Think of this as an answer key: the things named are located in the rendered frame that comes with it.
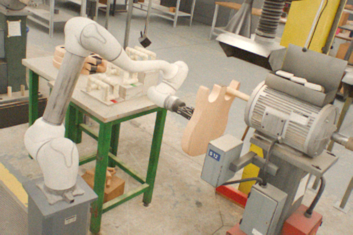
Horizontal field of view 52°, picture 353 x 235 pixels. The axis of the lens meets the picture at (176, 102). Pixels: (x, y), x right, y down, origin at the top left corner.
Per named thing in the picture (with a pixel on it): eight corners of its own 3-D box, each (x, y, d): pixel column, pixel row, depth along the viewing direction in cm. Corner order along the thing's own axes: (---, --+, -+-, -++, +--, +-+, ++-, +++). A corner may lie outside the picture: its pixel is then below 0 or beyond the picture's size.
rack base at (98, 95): (125, 101, 234) (125, 99, 233) (107, 106, 222) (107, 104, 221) (97, 86, 248) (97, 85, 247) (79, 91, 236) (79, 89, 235)
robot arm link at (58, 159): (52, 194, 166) (53, 154, 158) (35, 174, 178) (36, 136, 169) (83, 183, 177) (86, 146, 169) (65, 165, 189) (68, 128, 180)
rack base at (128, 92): (142, 96, 246) (144, 84, 242) (125, 101, 233) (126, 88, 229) (114, 83, 260) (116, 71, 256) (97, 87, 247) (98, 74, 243)
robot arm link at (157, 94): (159, 105, 199) (173, 86, 201) (141, 94, 208) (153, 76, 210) (167, 113, 208) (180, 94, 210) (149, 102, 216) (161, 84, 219)
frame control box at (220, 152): (261, 196, 174) (276, 151, 164) (238, 215, 159) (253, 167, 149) (221, 172, 188) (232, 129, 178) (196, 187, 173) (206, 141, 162)
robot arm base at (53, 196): (53, 211, 165) (53, 201, 162) (34, 184, 179) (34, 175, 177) (89, 199, 177) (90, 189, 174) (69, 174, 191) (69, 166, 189)
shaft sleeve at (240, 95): (247, 103, 183) (250, 101, 186) (249, 97, 182) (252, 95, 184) (219, 90, 194) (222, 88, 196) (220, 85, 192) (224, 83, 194)
